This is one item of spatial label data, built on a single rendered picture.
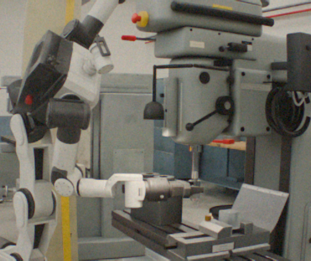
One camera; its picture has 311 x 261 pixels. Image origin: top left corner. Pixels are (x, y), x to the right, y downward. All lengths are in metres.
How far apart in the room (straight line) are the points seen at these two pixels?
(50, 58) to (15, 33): 9.10
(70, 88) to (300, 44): 0.84
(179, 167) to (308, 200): 7.27
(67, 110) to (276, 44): 0.86
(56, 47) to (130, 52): 9.84
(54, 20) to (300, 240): 2.30
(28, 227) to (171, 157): 7.23
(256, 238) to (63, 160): 0.75
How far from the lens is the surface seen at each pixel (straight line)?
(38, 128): 1.97
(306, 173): 1.92
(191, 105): 1.67
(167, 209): 1.98
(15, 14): 10.85
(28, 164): 2.01
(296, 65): 1.64
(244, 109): 1.76
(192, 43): 1.64
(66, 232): 3.48
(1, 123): 10.61
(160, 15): 1.62
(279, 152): 1.95
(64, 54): 1.78
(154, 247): 1.88
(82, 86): 1.73
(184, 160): 9.16
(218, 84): 1.72
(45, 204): 2.04
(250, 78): 1.78
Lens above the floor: 1.44
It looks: 3 degrees down
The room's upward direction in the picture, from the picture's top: 1 degrees clockwise
